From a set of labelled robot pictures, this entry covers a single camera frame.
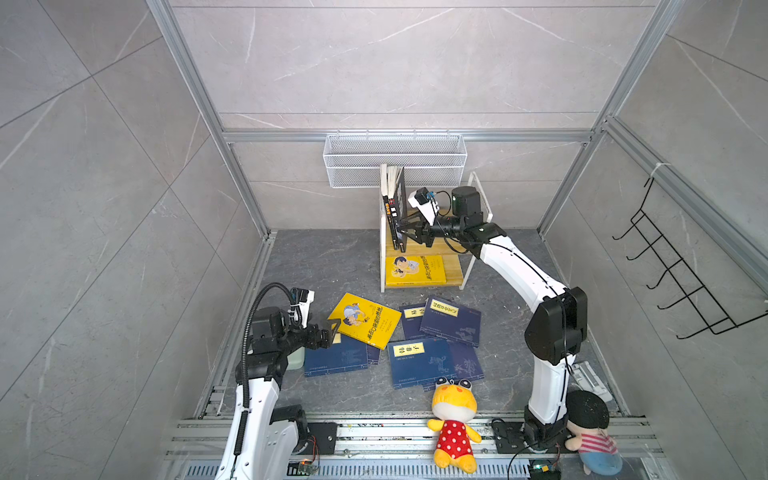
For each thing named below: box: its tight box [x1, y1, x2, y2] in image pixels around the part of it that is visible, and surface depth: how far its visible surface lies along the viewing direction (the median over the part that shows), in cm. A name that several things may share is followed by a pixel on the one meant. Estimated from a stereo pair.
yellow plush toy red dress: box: [427, 377, 482, 474], surface depth 73 cm
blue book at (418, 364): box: [387, 338, 457, 391], surface depth 87 cm
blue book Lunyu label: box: [304, 332, 381, 377], surface depth 87 cm
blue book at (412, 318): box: [399, 303, 427, 340], surface depth 96 cm
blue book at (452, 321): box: [419, 297, 482, 348], surface depth 95 cm
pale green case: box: [286, 346, 305, 371], surface depth 84 cm
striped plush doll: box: [564, 390, 623, 476], surface depth 70 cm
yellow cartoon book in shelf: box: [385, 255, 447, 286], surface depth 103 cm
